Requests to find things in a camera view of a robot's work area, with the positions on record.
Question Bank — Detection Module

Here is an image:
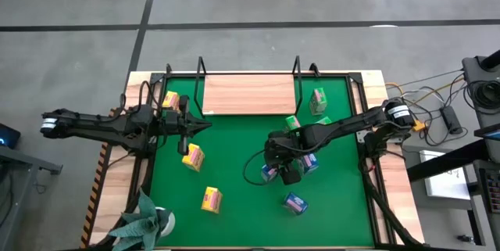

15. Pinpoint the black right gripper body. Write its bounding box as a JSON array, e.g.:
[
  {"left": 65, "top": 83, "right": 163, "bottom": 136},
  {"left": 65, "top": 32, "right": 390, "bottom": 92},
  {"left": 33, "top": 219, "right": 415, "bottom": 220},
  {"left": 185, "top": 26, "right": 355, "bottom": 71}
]
[{"left": 264, "top": 125, "right": 313, "bottom": 168}]

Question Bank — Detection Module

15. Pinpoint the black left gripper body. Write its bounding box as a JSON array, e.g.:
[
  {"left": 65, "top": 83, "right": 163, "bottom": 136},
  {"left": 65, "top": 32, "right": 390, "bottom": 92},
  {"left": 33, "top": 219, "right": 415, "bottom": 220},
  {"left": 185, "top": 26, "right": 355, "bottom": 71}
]
[{"left": 158, "top": 109, "right": 191, "bottom": 138}]

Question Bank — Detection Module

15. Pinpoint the yellow Corn Pops cereal box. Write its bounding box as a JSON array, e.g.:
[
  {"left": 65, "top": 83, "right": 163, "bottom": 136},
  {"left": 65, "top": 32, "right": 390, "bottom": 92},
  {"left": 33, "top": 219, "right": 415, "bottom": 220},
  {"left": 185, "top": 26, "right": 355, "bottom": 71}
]
[
  {"left": 162, "top": 90, "right": 180, "bottom": 110},
  {"left": 200, "top": 186, "right": 223, "bottom": 215},
  {"left": 181, "top": 143, "right": 206, "bottom": 173}
]

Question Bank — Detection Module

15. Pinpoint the blue Frosted Flakes cereal box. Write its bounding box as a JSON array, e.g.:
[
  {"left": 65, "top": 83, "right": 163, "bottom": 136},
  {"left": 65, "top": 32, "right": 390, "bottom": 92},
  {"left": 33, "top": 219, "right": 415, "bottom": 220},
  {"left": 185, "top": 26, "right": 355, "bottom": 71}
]
[
  {"left": 299, "top": 152, "right": 320, "bottom": 177},
  {"left": 260, "top": 163, "right": 279, "bottom": 184},
  {"left": 282, "top": 191, "right": 309, "bottom": 216}
]

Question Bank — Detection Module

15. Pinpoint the wooden shelf board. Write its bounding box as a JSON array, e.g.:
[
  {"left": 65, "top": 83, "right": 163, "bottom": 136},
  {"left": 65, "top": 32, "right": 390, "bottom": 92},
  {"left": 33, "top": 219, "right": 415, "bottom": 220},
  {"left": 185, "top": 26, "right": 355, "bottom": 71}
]
[{"left": 202, "top": 74, "right": 298, "bottom": 116}]

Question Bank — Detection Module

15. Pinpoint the green table mat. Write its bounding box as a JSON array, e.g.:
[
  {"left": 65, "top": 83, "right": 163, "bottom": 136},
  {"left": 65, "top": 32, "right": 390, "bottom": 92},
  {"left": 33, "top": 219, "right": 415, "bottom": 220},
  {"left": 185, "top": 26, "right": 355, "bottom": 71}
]
[{"left": 150, "top": 77, "right": 376, "bottom": 249}]

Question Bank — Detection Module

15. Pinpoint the white plant pot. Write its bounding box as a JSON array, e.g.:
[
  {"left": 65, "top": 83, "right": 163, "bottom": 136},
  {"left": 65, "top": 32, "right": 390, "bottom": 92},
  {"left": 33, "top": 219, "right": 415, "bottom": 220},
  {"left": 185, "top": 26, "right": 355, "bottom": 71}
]
[{"left": 154, "top": 206, "right": 177, "bottom": 238}]

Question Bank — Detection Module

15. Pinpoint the green artificial plant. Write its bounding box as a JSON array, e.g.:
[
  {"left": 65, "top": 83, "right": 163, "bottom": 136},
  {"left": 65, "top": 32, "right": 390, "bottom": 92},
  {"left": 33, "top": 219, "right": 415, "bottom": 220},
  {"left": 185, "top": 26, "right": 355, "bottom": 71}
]
[{"left": 108, "top": 188, "right": 173, "bottom": 251}]

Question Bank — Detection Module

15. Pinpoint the yellow black hazard tape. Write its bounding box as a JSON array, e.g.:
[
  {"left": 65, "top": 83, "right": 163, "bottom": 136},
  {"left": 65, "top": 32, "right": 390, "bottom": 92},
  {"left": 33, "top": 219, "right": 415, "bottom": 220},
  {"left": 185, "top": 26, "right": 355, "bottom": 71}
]
[{"left": 80, "top": 108, "right": 118, "bottom": 249}]

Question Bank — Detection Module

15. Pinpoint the grey side table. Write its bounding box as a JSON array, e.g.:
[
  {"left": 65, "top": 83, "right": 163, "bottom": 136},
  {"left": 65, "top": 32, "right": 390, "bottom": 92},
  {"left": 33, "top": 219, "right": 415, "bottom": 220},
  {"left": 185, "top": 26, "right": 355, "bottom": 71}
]
[{"left": 0, "top": 145, "right": 63, "bottom": 251}]

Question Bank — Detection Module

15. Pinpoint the black metal beam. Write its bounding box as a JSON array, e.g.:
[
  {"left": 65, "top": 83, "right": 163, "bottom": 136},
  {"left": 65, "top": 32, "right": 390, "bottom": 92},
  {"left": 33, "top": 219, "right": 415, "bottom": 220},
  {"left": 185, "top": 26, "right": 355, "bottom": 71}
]
[{"left": 405, "top": 138, "right": 500, "bottom": 184}]

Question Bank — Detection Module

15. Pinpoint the black device with blue light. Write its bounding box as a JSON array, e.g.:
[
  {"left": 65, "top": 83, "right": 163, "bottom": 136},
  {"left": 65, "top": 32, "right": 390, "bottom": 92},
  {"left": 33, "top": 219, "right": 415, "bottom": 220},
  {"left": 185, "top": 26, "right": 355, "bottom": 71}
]
[{"left": 0, "top": 123, "right": 22, "bottom": 149}]

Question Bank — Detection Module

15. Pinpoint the white board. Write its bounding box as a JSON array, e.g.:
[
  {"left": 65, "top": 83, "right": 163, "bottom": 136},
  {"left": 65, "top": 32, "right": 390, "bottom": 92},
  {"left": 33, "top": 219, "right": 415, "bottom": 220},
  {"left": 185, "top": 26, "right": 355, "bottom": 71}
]
[{"left": 419, "top": 149, "right": 472, "bottom": 201}]

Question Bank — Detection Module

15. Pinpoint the black power adapter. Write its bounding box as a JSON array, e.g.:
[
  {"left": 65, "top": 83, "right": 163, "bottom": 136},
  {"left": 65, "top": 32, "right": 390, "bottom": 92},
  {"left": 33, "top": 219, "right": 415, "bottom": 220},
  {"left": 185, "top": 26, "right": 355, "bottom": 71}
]
[{"left": 440, "top": 105, "right": 464, "bottom": 135}]

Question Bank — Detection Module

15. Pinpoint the dark laptop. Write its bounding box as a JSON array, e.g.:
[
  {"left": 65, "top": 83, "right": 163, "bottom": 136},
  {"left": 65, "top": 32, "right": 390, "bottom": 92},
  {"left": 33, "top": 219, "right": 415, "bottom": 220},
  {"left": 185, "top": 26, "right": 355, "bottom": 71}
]
[{"left": 473, "top": 122, "right": 500, "bottom": 142}]

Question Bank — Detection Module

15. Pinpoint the dark grey equipment stand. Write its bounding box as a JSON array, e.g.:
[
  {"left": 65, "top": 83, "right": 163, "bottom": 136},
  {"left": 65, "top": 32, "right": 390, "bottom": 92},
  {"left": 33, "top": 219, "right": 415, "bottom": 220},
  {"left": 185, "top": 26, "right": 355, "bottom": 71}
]
[{"left": 462, "top": 49, "right": 500, "bottom": 127}]

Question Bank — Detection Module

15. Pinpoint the black keypad with coloured keys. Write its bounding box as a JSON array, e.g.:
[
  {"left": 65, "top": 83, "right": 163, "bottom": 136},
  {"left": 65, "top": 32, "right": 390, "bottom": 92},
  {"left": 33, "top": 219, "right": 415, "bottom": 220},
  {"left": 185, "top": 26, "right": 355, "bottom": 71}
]
[{"left": 478, "top": 159, "right": 500, "bottom": 215}]

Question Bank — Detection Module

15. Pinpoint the black metal shelf end frame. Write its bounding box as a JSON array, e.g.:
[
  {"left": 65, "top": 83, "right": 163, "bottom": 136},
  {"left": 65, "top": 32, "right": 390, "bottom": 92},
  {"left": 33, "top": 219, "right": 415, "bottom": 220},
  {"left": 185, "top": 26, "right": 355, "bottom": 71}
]
[
  {"left": 192, "top": 56, "right": 209, "bottom": 119},
  {"left": 291, "top": 55, "right": 305, "bottom": 117}
]

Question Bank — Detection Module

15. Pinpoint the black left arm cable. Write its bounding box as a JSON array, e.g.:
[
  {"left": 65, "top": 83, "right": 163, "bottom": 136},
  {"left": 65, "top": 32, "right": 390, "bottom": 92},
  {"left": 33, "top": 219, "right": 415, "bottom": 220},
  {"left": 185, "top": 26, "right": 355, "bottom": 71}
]
[{"left": 119, "top": 80, "right": 158, "bottom": 116}]

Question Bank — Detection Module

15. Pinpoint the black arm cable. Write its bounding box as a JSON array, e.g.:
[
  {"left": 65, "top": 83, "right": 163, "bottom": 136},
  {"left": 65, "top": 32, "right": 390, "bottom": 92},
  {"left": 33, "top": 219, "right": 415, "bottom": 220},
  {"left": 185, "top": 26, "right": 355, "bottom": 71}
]
[
  {"left": 242, "top": 148, "right": 274, "bottom": 187},
  {"left": 119, "top": 80, "right": 158, "bottom": 116}
]

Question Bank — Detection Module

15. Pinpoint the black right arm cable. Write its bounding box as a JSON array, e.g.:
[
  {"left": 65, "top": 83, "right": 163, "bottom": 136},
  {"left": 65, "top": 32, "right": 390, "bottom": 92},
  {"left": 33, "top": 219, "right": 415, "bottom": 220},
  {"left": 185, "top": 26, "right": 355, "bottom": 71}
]
[{"left": 242, "top": 148, "right": 274, "bottom": 187}]

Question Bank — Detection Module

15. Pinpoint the black metal table frame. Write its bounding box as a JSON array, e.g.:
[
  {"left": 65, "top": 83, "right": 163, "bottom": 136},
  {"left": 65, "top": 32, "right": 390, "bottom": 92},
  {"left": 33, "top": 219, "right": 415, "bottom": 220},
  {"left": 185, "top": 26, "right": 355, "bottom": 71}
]
[{"left": 93, "top": 71, "right": 427, "bottom": 250}]

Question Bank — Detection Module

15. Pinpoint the orange cable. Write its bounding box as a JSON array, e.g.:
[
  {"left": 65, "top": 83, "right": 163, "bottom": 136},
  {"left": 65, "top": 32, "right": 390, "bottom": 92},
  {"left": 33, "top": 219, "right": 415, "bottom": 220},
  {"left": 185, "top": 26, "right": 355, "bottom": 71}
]
[{"left": 384, "top": 77, "right": 466, "bottom": 125}]

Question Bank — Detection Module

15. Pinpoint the grey cable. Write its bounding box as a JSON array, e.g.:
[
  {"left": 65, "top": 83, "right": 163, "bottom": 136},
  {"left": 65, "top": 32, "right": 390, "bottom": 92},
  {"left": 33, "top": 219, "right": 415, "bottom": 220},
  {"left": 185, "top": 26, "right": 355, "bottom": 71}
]
[{"left": 384, "top": 69, "right": 466, "bottom": 88}]

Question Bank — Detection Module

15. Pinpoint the coiled black cable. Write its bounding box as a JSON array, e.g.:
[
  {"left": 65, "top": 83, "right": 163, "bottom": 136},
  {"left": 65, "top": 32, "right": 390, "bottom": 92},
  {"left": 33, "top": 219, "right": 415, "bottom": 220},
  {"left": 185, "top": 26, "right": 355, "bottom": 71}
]
[{"left": 466, "top": 80, "right": 500, "bottom": 110}]

